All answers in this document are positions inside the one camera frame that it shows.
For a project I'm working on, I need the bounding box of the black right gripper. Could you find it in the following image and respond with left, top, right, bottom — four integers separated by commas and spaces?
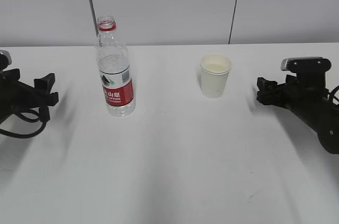
256, 74, 331, 118

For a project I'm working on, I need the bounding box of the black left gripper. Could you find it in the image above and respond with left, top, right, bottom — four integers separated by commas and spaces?
1, 68, 59, 123

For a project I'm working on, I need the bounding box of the white paper cup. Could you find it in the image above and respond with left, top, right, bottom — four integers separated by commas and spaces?
200, 53, 232, 98

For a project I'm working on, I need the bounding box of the clear water bottle red label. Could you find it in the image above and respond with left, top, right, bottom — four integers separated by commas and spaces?
95, 15, 136, 117

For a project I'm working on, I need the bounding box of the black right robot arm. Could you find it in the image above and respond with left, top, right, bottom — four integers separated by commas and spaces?
256, 75, 338, 154

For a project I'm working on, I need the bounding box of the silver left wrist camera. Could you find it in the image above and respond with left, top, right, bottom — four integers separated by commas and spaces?
0, 50, 12, 70

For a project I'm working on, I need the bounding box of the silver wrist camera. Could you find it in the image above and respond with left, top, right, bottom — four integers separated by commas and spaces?
0, 50, 12, 70
281, 57, 332, 89

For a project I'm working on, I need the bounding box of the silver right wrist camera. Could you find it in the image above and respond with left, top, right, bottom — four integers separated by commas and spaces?
281, 57, 332, 89

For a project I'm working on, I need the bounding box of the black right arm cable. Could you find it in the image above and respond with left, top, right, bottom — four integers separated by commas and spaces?
327, 84, 339, 106

